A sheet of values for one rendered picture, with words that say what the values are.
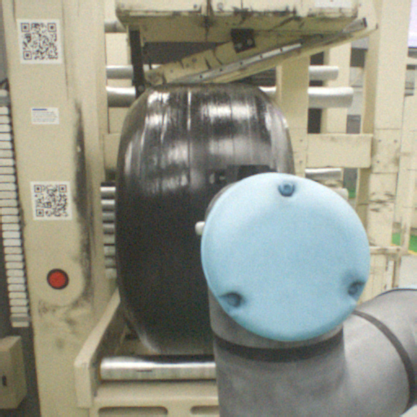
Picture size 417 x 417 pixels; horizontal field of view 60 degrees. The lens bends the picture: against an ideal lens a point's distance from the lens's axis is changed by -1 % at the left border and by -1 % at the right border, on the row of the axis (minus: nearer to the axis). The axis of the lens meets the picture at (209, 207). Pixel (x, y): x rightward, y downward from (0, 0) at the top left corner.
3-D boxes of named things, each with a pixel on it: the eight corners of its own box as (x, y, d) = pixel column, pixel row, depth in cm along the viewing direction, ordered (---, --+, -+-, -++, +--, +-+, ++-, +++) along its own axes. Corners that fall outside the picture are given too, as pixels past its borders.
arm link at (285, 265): (209, 375, 16) (193, 176, 15) (206, 297, 27) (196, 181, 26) (390, 358, 16) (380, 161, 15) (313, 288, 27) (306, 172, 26)
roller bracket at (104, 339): (76, 411, 65) (72, 362, 64) (122, 311, 105) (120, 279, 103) (94, 411, 66) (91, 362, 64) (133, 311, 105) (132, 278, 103)
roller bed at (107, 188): (89, 281, 114) (83, 186, 109) (101, 265, 129) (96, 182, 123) (151, 281, 114) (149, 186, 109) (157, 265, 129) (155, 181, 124)
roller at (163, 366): (94, 384, 68) (94, 358, 68) (100, 375, 72) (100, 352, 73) (278, 381, 69) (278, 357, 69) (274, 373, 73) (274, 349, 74)
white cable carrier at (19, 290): (11, 327, 76) (-13, 89, 67) (23, 315, 80) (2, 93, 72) (32, 327, 76) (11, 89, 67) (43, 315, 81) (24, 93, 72)
